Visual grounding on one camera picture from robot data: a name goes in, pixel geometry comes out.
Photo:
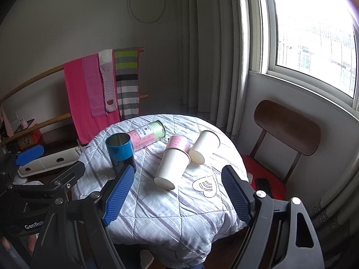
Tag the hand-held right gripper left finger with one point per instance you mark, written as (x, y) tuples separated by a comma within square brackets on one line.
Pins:
[(117, 194)]

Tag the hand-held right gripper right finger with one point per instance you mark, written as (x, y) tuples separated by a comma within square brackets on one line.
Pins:
[(235, 196)]

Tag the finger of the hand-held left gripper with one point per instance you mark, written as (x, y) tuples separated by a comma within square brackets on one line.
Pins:
[(66, 175), (29, 154)]

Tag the blue metal cup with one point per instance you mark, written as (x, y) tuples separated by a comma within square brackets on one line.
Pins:
[(120, 152)]

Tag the white paper cup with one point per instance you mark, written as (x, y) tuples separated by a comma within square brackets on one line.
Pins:
[(204, 147), (171, 168)]

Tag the pink and green glass cup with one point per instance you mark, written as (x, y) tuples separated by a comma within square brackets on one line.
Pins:
[(145, 136)]

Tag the pink paper cup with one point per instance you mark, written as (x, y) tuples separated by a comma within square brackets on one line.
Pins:
[(178, 144)]

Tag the person's left hand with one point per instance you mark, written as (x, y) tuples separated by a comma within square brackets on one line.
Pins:
[(32, 243)]

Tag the red box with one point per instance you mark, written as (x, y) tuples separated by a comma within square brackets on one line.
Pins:
[(29, 140)]

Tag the small white object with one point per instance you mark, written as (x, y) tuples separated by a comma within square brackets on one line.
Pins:
[(249, 177)]

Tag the black tablet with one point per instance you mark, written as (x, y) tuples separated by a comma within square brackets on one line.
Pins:
[(28, 125)]

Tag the black phone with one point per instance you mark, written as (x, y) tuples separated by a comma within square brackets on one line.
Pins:
[(263, 187)]

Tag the red seat cushion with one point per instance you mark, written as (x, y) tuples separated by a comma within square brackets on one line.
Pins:
[(259, 168)]

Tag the striped quilted table cover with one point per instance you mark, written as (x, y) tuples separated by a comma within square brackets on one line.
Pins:
[(168, 215)]

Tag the hot pink towel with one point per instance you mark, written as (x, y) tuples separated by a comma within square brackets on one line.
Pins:
[(77, 101)]

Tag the wooden towel rack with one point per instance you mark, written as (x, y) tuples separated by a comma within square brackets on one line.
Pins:
[(33, 77)]

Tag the brown wooden chair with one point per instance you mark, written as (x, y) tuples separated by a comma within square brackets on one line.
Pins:
[(289, 129)]

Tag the light pink towel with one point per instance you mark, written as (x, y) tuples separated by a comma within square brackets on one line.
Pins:
[(94, 89)]

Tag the grey green striped scarf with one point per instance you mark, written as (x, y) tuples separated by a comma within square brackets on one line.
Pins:
[(127, 89)]

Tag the grey curtain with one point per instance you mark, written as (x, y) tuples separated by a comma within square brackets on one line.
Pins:
[(204, 47)]

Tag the white framed window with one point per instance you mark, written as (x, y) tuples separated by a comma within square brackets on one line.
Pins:
[(308, 28)]

